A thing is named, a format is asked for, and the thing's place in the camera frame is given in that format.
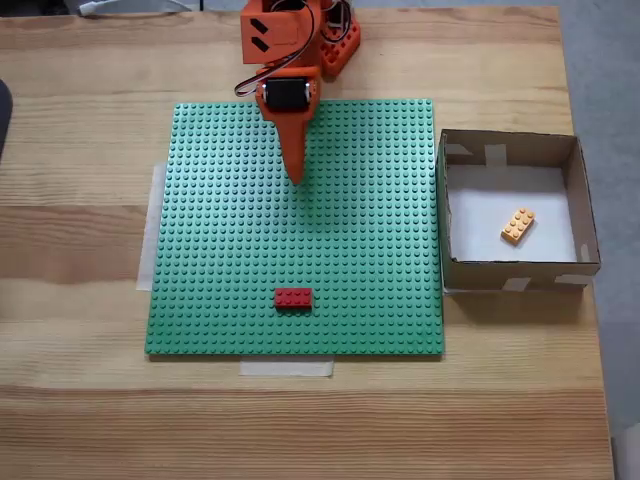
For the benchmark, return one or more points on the open cardboard box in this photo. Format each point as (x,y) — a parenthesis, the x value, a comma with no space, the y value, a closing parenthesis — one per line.
(515,277)

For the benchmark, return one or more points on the masking tape strip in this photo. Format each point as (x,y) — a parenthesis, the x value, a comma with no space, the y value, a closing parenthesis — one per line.
(285,368)
(147,240)

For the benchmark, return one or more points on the green lego baseplate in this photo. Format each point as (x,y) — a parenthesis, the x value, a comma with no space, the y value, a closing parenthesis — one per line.
(225,250)

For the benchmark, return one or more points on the red lego block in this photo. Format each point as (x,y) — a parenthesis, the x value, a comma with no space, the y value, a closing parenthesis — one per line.
(293,299)

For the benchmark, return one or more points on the white paper sheet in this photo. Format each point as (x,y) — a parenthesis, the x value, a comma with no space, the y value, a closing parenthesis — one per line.
(475,220)

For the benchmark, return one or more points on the black rounded object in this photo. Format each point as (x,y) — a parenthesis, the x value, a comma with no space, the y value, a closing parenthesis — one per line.
(5,115)

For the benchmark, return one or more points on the yellow lego block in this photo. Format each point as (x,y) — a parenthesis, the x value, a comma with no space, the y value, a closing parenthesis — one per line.
(518,226)

